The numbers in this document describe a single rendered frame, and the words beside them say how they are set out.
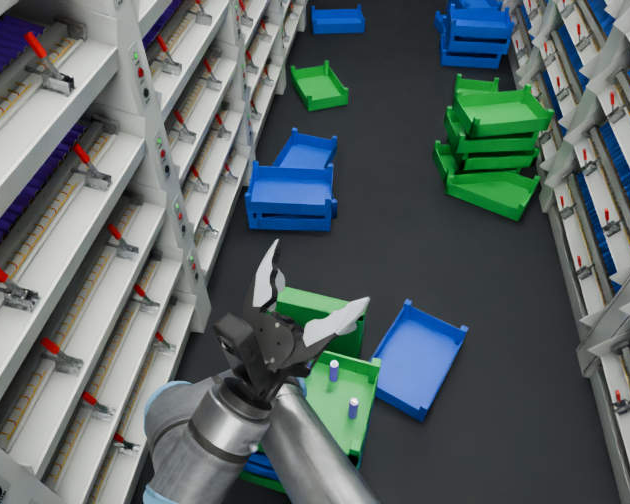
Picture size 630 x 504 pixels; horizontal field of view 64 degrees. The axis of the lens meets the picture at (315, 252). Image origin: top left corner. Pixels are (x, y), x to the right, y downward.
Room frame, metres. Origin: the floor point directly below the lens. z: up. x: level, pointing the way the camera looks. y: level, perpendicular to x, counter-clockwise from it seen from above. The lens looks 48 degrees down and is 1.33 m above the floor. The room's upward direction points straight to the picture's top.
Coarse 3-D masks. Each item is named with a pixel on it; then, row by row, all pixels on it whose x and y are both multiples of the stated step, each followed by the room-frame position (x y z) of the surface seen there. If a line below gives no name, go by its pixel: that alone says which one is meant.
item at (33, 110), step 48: (48, 0) 0.87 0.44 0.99; (0, 48) 0.74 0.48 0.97; (48, 48) 0.78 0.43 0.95; (96, 48) 0.84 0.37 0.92; (0, 96) 0.64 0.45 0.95; (48, 96) 0.68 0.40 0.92; (96, 96) 0.77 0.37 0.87; (0, 144) 0.56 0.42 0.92; (48, 144) 0.61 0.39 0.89; (0, 192) 0.48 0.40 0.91
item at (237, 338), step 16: (224, 320) 0.31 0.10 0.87; (240, 320) 0.31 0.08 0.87; (224, 336) 0.30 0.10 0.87; (240, 336) 0.29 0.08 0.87; (224, 352) 0.31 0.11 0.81; (240, 352) 0.28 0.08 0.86; (256, 352) 0.29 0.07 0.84; (240, 368) 0.29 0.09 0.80; (256, 368) 0.29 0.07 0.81; (256, 384) 0.28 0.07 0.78
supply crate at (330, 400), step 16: (320, 368) 0.56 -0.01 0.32; (352, 368) 0.55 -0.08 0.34; (368, 368) 0.54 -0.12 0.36; (320, 384) 0.52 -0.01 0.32; (336, 384) 0.52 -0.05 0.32; (352, 384) 0.52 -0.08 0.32; (368, 384) 0.52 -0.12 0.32; (320, 400) 0.48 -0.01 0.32; (336, 400) 0.48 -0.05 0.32; (368, 400) 0.48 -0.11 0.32; (320, 416) 0.45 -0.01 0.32; (336, 416) 0.45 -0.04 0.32; (368, 416) 0.43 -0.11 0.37; (336, 432) 0.41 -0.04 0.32; (352, 432) 0.41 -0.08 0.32; (352, 448) 0.35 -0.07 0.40
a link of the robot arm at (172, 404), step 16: (176, 384) 0.36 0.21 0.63; (192, 384) 0.37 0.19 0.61; (208, 384) 0.35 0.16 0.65; (160, 400) 0.33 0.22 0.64; (176, 400) 0.33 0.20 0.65; (192, 400) 0.33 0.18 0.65; (144, 416) 0.31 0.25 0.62; (160, 416) 0.30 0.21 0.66; (176, 416) 0.29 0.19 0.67; (144, 432) 0.30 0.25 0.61; (160, 432) 0.27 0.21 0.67
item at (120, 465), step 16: (176, 304) 0.85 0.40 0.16; (192, 304) 0.86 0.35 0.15; (176, 320) 0.80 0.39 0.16; (160, 336) 0.71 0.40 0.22; (176, 336) 0.75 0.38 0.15; (160, 352) 0.70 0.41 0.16; (176, 352) 0.70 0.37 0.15; (144, 368) 0.65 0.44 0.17; (160, 368) 0.65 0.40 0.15; (144, 384) 0.60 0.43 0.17; (160, 384) 0.61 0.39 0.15; (128, 400) 0.56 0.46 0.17; (144, 400) 0.56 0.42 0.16; (128, 416) 0.52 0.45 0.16; (128, 432) 0.48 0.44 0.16; (112, 448) 0.44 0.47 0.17; (128, 448) 0.44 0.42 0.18; (144, 448) 0.46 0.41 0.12; (112, 464) 0.41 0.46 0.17; (128, 464) 0.41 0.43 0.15; (96, 480) 0.37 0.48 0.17; (112, 480) 0.37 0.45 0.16; (128, 480) 0.38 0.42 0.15; (96, 496) 0.34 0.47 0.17; (112, 496) 0.34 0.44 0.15
